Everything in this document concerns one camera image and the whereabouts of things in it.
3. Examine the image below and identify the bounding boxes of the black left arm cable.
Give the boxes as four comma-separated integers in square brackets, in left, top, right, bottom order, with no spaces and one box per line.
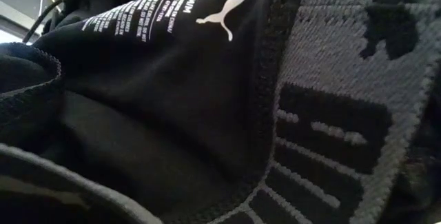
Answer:
[22,0,66,44]

